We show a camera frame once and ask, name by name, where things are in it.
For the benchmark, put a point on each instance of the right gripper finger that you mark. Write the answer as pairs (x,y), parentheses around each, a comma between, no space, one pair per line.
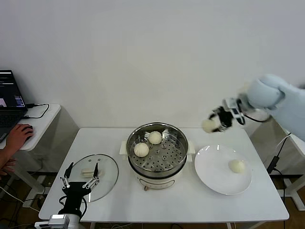
(215,113)
(219,129)

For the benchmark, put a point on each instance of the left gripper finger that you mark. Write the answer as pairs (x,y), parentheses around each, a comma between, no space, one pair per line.
(96,170)
(68,170)

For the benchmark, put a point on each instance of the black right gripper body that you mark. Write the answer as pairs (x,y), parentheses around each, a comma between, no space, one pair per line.
(227,118)

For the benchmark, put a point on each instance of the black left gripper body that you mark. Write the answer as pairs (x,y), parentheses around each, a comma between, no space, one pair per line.
(76,193)

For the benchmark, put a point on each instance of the white steamed baozi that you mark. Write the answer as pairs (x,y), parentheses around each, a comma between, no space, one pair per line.
(209,125)
(236,166)
(141,150)
(155,138)

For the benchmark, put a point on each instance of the round glass pot lid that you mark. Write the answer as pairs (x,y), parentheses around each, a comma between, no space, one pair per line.
(107,167)

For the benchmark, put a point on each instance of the black computer mouse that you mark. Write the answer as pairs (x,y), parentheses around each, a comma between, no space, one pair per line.
(30,131)

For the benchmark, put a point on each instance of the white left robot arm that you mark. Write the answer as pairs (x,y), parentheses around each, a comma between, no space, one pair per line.
(74,221)

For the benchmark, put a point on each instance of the person's right forearm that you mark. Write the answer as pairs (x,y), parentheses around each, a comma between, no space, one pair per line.
(5,155)

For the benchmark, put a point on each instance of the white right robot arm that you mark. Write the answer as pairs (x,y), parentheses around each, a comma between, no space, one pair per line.
(267,93)

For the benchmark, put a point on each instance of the perforated steel steamer basket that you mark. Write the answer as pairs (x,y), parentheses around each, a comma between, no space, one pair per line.
(171,152)

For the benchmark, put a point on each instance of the person's right hand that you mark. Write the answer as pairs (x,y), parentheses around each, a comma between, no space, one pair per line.
(18,137)

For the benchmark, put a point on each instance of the person's left hand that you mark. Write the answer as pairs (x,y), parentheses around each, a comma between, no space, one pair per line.
(7,165)

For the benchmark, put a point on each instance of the round white plate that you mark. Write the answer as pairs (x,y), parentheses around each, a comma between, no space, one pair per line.
(214,167)

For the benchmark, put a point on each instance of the white side desk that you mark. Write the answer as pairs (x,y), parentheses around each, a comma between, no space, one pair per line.
(299,148)
(45,128)

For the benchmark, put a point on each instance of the black open laptop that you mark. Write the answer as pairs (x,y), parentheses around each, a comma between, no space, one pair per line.
(9,112)

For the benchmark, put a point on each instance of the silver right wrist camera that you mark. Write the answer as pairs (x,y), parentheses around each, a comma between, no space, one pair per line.
(232,103)

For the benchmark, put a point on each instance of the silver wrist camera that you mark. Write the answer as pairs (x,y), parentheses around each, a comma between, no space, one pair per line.
(232,103)
(58,220)

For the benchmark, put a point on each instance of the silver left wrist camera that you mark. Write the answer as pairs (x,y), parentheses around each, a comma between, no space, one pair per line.
(58,220)

